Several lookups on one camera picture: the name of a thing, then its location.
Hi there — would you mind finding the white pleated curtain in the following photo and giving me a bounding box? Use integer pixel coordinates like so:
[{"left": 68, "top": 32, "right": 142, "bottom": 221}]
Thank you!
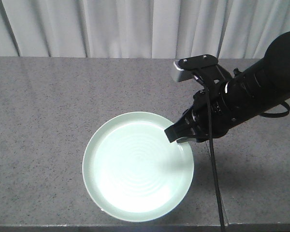
[{"left": 0, "top": 0, "right": 290, "bottom": 58}]

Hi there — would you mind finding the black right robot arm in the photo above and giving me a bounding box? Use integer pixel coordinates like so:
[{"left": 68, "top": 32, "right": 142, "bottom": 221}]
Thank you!
[{"left": 165, "top": 32, "right": 290, "bottom": 142}]

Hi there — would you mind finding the light green round plate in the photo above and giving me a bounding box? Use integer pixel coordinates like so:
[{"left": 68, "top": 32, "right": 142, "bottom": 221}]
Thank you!
[{"left": 82, "top": 112, "right": 194, "bottom": 222}]

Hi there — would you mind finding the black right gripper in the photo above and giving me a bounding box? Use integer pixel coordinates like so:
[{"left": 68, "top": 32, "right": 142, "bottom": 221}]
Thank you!
[{"left": 164, "top": 89, "right": 234, "bottom": 143}]

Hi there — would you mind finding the black camera cable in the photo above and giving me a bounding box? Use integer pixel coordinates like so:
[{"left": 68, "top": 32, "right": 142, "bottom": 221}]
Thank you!
[{"left": 193, "top": 74, "right": 227, "bottom": 232}]

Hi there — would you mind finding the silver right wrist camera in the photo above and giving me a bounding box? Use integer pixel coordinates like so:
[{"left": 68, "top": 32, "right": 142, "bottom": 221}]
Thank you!
[{"left": 171, "top": 54, "right": 218, "bottom": 82}]

